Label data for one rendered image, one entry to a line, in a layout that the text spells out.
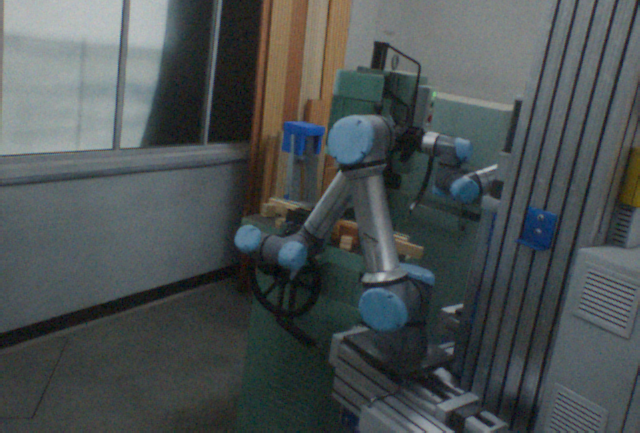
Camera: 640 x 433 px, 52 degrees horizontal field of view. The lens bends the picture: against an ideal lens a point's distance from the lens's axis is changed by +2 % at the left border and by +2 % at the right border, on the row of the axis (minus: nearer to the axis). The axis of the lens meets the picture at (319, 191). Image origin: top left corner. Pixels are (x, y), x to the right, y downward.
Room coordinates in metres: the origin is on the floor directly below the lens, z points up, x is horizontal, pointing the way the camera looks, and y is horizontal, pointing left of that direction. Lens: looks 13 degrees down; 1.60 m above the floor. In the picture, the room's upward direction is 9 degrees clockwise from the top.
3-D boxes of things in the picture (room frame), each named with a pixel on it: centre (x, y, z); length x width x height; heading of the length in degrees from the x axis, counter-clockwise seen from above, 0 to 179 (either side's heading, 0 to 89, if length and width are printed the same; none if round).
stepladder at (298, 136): (3.31, 0.08, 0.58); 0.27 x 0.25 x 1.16; 56
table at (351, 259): (2.27, -0.01, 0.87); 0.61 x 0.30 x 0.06; 62
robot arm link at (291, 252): (1.70, 0.06, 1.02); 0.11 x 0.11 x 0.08; 62
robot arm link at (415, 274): (1.64, -0.28, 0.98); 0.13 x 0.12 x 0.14; 152
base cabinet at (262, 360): (2.46, -0.13, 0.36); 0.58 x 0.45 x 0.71; 152
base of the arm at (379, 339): (1.65, -0.28, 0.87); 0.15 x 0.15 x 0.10
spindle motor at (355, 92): (2.36, -0.08, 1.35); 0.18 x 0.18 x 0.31
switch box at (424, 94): (2.57, -0.35, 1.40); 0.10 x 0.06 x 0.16; 152
